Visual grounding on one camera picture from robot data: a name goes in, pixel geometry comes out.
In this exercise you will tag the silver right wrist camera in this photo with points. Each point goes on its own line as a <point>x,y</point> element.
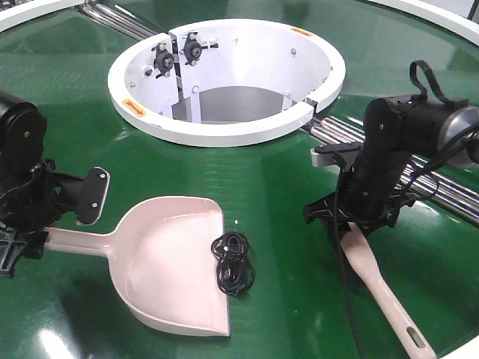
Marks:
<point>343,155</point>

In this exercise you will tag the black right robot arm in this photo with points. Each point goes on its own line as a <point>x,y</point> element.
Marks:
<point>406,137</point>

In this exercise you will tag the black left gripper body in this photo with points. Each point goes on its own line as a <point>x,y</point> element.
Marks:
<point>39,199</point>

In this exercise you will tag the right black bearing block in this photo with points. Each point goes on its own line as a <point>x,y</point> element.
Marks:
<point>193,48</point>

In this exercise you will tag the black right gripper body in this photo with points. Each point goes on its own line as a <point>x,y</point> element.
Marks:
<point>369,184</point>

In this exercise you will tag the orange arrow sticker back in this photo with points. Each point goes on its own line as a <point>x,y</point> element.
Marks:
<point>302,31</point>

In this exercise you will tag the orange arrow sticker front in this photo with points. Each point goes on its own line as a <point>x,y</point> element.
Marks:
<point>135,108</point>

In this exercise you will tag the black bearing block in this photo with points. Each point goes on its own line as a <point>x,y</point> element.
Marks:
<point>163,61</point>
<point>193,48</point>

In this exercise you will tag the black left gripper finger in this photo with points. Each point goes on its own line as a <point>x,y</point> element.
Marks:
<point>15,245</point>

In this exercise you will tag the orange arrow sticker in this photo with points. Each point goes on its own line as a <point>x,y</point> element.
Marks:
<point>135,108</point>
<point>302,31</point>

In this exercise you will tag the left black bearing block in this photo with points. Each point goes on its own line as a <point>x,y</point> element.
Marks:
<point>163,61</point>

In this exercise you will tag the white outer rim left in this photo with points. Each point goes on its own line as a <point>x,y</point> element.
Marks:
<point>21,13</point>

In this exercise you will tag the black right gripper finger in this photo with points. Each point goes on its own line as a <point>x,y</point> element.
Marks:
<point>390,214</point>
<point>327,209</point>

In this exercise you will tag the black left wrist camera plate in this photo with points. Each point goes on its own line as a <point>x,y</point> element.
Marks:
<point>92,196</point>

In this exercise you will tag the pink plastic dustpan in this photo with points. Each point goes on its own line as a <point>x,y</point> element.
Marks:
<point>161,264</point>

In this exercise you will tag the white outer rim right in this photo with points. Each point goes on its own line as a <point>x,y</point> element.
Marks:
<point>446,19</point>

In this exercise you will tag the steel rollers far left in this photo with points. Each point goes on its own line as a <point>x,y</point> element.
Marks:
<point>116,18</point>

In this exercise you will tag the pink handled brush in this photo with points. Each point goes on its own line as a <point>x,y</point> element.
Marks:
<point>363,262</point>

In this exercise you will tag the white rim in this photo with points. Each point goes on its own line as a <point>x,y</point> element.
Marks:
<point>446,19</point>
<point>21,13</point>

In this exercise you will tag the steel rollers near right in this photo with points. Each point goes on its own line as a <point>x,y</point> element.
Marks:
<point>444,192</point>

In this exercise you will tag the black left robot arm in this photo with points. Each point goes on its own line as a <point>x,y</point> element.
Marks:
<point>23,129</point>

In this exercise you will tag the steel rollers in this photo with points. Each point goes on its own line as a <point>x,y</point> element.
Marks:
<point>444,192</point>
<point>116,18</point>

